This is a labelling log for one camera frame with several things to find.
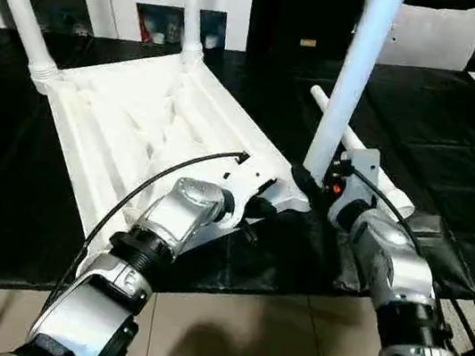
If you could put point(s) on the black work mat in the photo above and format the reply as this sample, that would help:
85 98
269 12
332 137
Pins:
449 153

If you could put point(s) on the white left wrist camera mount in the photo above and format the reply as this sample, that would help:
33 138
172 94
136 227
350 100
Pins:
246 179

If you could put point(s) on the black tall furniture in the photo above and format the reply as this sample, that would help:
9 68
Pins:
291 10

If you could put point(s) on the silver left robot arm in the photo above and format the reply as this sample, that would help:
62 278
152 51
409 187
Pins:
167 221

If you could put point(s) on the small yellow label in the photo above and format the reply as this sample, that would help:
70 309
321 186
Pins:
308 42

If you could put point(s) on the grey printed cushion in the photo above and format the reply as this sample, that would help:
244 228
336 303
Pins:
431 37

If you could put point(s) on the white plastic table top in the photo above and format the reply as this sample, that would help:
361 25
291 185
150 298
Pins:
138 117

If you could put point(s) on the small white cup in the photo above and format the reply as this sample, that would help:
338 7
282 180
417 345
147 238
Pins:
158 37
210 41

